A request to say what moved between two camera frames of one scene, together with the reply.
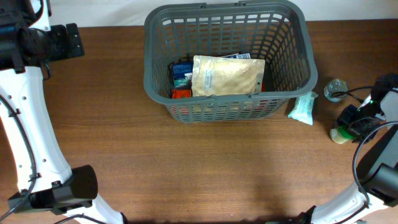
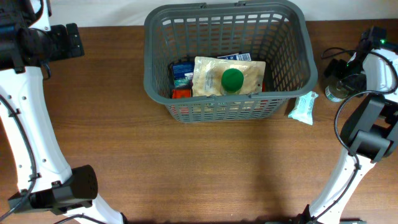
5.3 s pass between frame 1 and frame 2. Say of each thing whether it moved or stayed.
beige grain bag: stayed
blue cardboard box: stayed
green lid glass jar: moved
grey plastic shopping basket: stayed
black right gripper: moved
